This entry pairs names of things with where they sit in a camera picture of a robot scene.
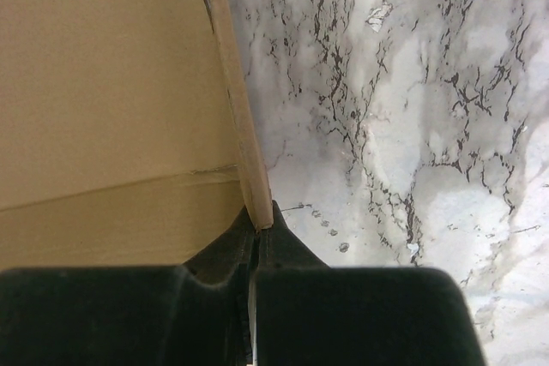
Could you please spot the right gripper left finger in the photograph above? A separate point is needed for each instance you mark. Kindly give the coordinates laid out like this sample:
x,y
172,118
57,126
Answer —
x,y
230,260

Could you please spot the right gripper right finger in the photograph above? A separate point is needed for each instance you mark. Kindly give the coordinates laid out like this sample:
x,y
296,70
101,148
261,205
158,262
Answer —
x,y
282,255

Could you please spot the brown cardboard box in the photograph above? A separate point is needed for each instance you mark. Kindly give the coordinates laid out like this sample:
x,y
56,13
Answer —
x,y
126,132

